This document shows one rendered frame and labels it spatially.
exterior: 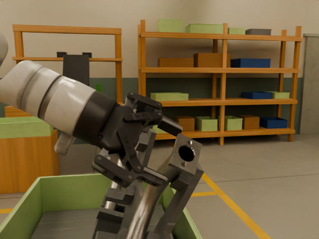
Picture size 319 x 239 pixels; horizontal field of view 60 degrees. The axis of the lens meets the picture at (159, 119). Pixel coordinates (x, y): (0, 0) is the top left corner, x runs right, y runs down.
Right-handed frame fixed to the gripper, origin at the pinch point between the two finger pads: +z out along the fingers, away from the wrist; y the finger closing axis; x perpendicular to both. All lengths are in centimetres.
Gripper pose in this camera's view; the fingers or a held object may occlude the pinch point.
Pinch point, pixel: (170, 154)
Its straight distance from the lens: 42.5
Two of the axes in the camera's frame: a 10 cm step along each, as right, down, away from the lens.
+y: 2.8, -7.3, 6.2
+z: 8.9, 4.4, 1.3
